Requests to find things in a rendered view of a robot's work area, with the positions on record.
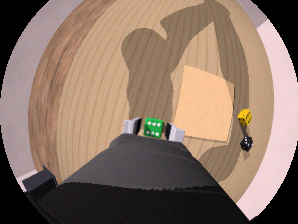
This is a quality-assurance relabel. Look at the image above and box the tan square mat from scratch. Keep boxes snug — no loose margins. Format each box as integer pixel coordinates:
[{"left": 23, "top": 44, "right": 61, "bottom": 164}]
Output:
[{"left": 173, "top": 65, "right": 234, "bottom": 141}]

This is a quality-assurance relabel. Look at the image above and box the green die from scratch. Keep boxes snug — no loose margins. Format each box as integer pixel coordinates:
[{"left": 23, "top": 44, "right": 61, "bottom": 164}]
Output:
[{"left": 143, "top": 117, "right": 164, "bottom": 138}]

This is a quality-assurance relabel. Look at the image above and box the yellow die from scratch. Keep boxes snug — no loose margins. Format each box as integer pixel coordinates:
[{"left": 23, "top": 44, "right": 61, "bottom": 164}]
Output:
[{"left": 238, "top": 109, "right": 252, "bottom": 126}]

